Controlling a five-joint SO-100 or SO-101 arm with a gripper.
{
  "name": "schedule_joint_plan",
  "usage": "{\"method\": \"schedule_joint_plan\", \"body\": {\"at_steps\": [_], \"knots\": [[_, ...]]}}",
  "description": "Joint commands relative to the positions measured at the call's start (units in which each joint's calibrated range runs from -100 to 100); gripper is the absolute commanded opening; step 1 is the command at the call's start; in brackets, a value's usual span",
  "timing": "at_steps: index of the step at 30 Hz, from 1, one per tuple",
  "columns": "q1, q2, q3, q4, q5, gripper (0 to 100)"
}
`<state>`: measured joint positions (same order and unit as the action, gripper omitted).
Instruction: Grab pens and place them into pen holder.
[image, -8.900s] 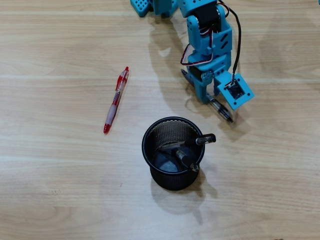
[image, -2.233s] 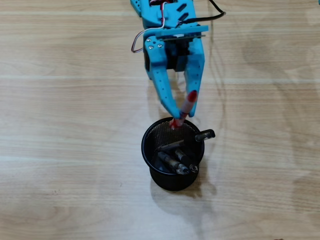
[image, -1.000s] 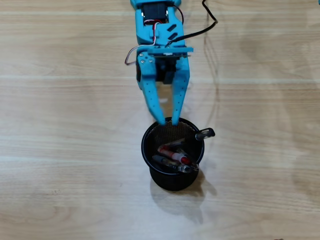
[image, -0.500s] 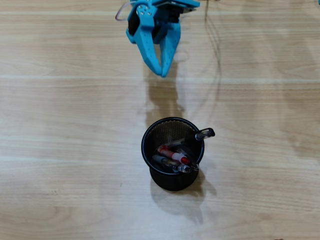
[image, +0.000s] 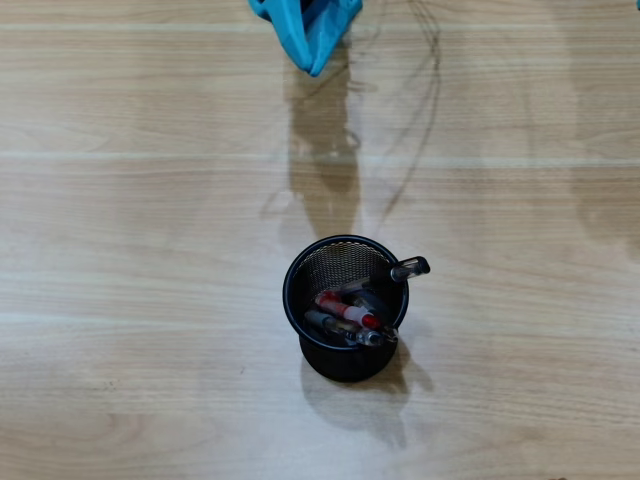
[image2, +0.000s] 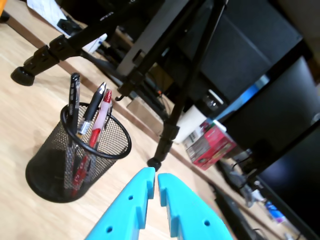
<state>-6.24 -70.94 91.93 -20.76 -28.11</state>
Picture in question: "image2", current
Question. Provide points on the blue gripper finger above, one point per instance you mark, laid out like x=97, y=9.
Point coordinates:
x=192, y=215
x=125, y=212

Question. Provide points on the red pen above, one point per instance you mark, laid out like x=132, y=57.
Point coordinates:
x=100, y=122

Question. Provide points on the black pen silver tip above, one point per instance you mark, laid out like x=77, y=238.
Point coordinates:
x=93, y=107

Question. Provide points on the clear gel pen black cap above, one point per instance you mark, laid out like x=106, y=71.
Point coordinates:
x=74, y=95

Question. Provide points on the black mesh pen holder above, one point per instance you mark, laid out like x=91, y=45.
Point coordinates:
x=50, y=160

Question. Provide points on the red cardboard box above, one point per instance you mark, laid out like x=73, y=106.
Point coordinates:
x=212, y=147

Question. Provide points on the white plastic container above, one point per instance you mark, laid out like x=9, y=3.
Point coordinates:
x=190, y=122

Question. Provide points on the pale labelled box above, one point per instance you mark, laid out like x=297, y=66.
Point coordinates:
x=137, y=106

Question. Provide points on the black monitor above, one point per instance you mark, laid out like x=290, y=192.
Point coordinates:
x=280, y=107
x=300, y=190

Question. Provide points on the black tripod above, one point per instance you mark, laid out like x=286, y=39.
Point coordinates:
x=62, y=50

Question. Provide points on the grey monitor stand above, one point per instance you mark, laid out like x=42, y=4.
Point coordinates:
x=150, y=37

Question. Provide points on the black power adapter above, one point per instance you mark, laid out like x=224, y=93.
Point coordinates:
x=68, y=27

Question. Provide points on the white paper sheet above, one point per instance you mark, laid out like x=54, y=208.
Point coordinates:
x=47, y=12

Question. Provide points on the black controller dock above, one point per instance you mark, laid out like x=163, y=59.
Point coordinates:
x=5, y=18

